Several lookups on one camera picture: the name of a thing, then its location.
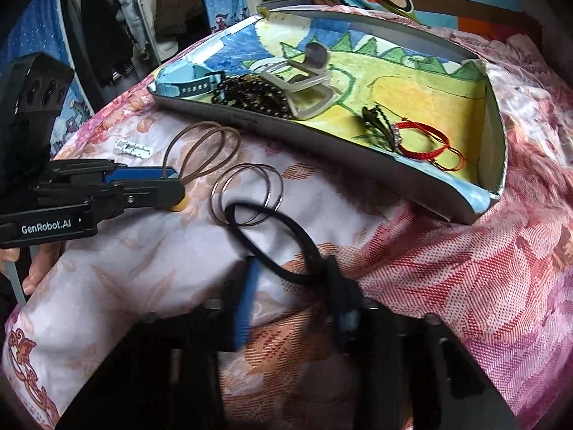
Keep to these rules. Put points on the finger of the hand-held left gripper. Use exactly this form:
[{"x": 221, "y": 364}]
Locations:
[
  {"x": 156, "y": 195},
  {"x": 143, "y": 172}
]

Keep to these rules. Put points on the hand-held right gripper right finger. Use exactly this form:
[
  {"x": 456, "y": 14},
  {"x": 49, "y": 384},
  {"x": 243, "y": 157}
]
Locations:
[{"x": 345, "y": 309}]

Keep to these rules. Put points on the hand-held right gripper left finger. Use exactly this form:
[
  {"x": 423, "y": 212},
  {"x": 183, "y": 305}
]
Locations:
[{"x": 245, "y": 304}]

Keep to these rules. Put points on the blue smart watch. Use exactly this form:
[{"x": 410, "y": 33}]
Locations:
[{"x": 197, "y": 85}]

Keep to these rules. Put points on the dark green hair clip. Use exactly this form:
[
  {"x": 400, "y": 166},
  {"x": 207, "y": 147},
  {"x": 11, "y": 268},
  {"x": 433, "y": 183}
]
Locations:
[{"x": 376, "y": 121}]

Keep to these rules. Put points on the beige hair claw clip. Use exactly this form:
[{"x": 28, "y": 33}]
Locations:
[{"x": 315, "y": 53}]

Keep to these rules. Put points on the cardboard tray with dinosaur drawing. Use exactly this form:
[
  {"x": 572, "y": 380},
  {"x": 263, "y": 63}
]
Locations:
[{"x": 447, "y": 80}]

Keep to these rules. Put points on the person's left hand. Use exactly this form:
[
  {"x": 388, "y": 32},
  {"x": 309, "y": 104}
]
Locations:
[{"x": 42, "y": 266}]

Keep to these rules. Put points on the white rhinestone hair clip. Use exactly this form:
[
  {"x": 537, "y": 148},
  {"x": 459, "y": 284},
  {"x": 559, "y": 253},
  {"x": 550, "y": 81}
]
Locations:
[{"x": 133, "y": 148}]

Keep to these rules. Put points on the pink floral bed blanket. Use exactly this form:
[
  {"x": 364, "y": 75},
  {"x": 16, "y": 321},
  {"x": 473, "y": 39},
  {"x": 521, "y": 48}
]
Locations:
[{"x": 447, "y": 268}]

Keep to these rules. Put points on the silver metal bangles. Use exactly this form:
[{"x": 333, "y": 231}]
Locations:
[{"x": 278, "y": 192}]

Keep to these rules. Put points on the hanging clothes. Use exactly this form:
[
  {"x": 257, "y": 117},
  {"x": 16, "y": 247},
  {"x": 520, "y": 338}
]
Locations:
[{"x": 174, "y": 4}]

